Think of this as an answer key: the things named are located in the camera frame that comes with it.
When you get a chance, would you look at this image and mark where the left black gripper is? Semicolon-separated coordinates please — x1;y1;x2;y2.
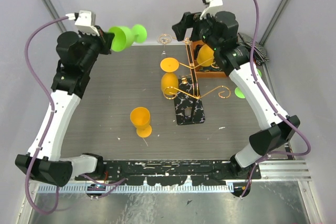
79;25;115;71

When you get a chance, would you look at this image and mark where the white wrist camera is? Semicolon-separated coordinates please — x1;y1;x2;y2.
66;10;99;36
200;0;223;20

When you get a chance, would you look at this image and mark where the gold wine glass rack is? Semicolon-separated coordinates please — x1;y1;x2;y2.
163;38;231;125

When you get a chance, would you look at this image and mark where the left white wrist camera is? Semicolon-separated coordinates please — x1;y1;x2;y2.
66;10;99;36

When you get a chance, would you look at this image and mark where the green goblet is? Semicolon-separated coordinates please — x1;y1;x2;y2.
234;69;262;99
108;24;147;52

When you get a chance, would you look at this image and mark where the orange goblet front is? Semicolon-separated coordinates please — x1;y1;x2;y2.
130;107;152;138

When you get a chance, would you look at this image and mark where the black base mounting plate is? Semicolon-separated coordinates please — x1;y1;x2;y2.
90;159;253;186

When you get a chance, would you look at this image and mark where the clear champagne flute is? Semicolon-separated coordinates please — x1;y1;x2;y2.
157;34;172;59

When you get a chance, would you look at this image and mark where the orange goblet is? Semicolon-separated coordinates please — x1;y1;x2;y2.
196;44;214;67
160;57;180;99
130;107;152;138

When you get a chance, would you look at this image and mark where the striped grey cloth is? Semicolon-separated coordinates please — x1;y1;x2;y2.
238;33;269;66

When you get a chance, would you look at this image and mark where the orange divided tray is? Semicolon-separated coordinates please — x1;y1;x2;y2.
191;40;227;78

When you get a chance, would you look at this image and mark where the slotted cable duct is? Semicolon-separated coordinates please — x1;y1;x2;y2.
38;184;234;194

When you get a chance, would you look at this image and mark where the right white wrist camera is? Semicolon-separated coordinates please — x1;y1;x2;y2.
200;0;223;20

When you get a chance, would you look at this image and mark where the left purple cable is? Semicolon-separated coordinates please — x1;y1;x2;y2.
24;16;125;215

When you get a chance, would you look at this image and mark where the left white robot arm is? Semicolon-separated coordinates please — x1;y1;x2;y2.
15;26;114;187

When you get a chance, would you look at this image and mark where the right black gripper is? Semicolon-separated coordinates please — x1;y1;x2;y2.
171;7;221;51

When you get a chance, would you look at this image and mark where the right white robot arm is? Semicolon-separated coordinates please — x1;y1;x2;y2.
172;11;300;179

